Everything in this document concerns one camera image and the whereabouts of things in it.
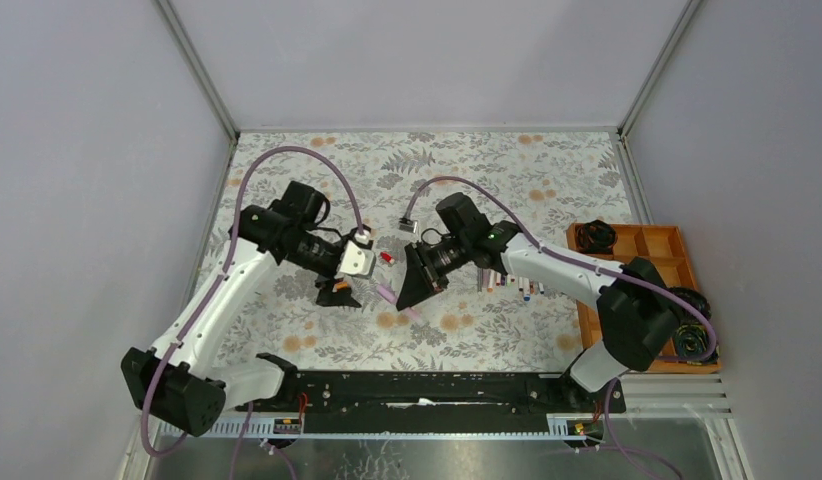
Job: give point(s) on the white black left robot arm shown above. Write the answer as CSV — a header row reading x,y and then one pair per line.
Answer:
x,y
175,380

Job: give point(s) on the floral patterned table mat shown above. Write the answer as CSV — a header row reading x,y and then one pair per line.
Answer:
x,y
548,180

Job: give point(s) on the pink highlighter cap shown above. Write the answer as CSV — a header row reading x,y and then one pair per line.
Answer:
x,y
386,293

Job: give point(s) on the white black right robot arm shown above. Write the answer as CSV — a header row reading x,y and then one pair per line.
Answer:
x,y
636,318

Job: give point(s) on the slotted aluminium cable duct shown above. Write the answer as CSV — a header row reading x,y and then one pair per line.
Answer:
x,y
545,427

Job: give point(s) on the pink highlighter marker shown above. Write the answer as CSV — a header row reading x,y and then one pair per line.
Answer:
x,y
413,314

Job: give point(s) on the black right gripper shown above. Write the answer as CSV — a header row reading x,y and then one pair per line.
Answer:
x,y
420,283

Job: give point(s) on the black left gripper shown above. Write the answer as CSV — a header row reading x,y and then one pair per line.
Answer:
x,y
328,297

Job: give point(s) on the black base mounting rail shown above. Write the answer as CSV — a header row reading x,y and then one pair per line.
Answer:
x,y
420,399

